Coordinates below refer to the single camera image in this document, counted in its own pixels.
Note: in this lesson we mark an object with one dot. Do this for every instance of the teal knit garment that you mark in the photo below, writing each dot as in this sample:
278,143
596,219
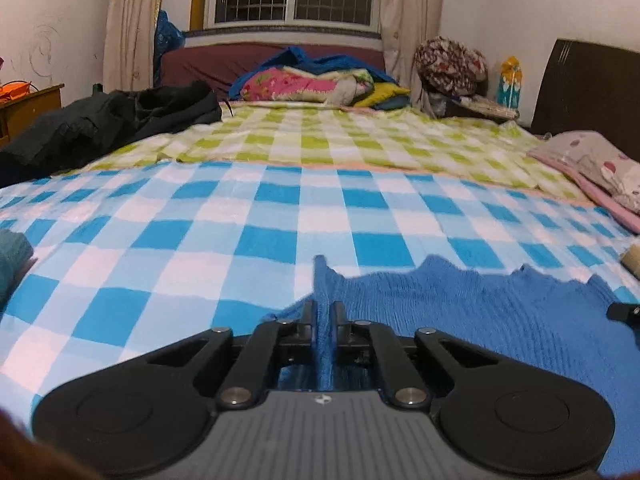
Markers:
12,260

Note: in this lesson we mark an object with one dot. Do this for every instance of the black jacket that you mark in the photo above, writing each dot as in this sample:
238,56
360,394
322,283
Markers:
100,120

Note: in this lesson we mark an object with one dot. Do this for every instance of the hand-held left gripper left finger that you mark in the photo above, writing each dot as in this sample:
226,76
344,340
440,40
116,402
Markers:
306,320

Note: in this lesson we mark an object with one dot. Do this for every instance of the blue checkered bed blanket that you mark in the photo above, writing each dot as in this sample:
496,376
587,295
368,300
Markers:
200,230

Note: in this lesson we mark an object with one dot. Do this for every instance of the yellow and blue bottle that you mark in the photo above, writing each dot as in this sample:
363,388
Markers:
509,85

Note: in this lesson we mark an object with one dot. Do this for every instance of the basket of stacked papers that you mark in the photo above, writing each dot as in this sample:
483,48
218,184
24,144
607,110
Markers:
480,107

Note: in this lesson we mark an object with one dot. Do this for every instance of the cream cloth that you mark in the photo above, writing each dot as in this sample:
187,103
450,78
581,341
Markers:
632,260

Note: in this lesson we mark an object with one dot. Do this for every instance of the blue striped knit sweater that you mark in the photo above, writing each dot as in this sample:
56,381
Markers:
475,310

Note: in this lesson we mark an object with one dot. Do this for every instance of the dark wooden headboard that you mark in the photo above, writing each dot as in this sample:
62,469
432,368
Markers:
590,95

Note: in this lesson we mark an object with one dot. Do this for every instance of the folded colourful quilts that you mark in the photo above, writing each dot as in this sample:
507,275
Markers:
320,62

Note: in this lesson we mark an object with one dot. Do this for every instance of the brown floral cloth bundle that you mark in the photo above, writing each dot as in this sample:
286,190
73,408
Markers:
450,65

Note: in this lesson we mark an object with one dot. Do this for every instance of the blue plastic bag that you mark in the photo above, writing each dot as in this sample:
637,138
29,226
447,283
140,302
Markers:
167,42

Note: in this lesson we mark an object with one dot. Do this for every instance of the green checkered bed blanket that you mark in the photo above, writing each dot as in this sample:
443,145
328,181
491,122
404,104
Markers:
325,135

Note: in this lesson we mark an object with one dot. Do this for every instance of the orange item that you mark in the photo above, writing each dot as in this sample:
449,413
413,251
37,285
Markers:
12,92

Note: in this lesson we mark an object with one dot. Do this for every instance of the pink floral quilt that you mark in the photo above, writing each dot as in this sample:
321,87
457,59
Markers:
280,85

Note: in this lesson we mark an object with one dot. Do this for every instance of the maroon sofa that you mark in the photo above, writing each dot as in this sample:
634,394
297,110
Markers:
210,65

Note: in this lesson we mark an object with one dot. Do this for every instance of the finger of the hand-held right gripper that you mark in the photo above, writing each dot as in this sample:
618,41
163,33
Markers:
625,312

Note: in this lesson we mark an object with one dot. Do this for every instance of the wooden cabinet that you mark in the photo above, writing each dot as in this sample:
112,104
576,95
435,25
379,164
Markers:
35,110

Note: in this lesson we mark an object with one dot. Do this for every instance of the yellow cloth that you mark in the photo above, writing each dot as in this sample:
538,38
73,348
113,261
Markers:
385,92

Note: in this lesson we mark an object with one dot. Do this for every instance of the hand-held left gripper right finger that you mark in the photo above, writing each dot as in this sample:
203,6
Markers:
340,322

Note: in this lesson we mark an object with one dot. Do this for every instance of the beige curtain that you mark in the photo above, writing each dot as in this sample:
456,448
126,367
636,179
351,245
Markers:
410,15
135,25

